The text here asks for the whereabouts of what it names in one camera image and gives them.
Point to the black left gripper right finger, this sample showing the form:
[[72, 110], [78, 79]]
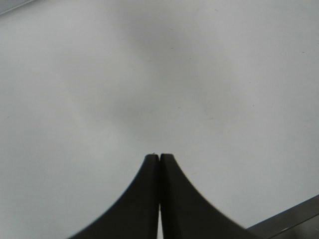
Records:
[[186, 214]]

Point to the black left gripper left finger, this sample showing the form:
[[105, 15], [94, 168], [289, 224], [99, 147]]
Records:
[[135, 214]]

